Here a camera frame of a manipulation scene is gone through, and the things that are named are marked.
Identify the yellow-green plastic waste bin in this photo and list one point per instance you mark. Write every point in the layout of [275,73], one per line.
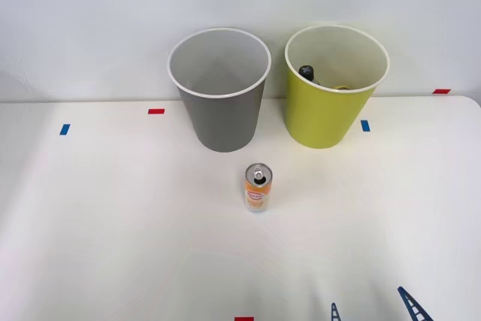
[319,118]

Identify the orange drink can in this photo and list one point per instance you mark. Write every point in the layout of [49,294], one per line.
[258,195]

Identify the bottle with black cap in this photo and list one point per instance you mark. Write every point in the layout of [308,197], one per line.
[306,70]

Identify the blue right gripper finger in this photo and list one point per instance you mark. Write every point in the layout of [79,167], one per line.
[416,309]
[335,313]

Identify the grey plastic waste bin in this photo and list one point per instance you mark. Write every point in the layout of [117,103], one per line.
[221,122]

